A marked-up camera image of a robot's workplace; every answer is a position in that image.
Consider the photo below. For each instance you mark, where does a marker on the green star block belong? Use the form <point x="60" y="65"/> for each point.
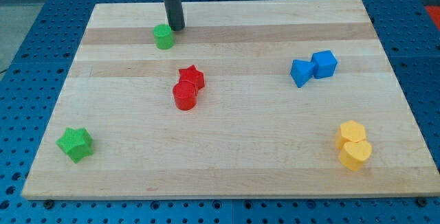
<point x="76" y="143"/>

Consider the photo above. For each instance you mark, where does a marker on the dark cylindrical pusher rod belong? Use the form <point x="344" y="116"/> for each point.
<point x="175" y="14"/>

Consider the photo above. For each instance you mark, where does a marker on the red cylinder block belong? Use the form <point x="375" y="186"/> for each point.
<point x="184" y="94"/>

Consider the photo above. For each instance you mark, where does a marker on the green cylinder block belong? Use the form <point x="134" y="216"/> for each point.
<point x="163" y="36"/>

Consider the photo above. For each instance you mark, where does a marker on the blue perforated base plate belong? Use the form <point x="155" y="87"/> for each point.
<point x="35" y="77"/>

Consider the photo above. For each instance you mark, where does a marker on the blue triangle block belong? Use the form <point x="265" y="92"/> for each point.
<point x="302" y="71"/>

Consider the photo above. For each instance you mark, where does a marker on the blue cube block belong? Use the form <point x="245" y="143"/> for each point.
<point x="326" y="64"/>

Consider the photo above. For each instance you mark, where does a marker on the yellow hexagon block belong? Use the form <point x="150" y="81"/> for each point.
<point x="349" y="131"/>

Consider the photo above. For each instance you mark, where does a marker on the red star block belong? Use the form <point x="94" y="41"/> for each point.
<point x="192" y="75"/>

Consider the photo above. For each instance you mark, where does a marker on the wooden board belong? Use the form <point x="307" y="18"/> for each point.
<point x="252" y="133"/>

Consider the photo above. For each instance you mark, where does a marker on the yellow heart block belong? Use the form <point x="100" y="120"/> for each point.
<point x="353" y="155"/>

